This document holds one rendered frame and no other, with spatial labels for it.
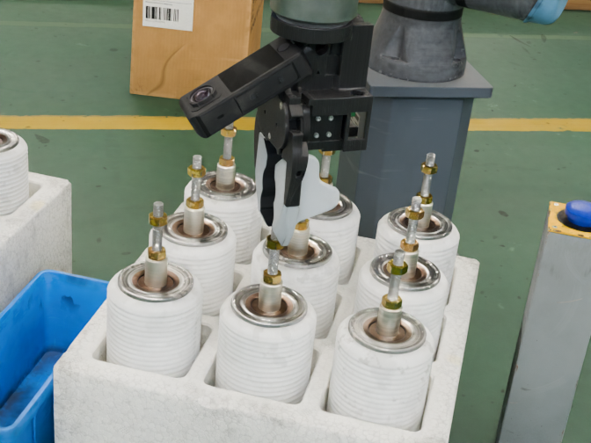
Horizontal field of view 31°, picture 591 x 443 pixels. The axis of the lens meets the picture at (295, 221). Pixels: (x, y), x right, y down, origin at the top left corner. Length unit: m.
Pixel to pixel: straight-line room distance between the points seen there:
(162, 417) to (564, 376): 0.45
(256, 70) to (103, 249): 0.77
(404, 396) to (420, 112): 0.62
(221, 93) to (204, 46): 1.25
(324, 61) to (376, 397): 0.32
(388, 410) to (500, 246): 0.78
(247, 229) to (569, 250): 0.37
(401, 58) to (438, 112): 0.09
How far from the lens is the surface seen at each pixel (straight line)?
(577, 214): 1.14
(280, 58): 0.90
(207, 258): 1.12
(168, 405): 1.04
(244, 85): 0.89
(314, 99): 0.90
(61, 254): 1.44
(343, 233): 1.21
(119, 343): 1.06
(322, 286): 1.11
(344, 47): 0.92
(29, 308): 1.31
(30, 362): 1.35
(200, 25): 2.13
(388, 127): 1.53
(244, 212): 1.23
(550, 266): 1.15
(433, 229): 1.21
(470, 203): 1.88
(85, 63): 2.36
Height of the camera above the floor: 0.81
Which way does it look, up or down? 28 degrees down
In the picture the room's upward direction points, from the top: 6 degrees clockwise
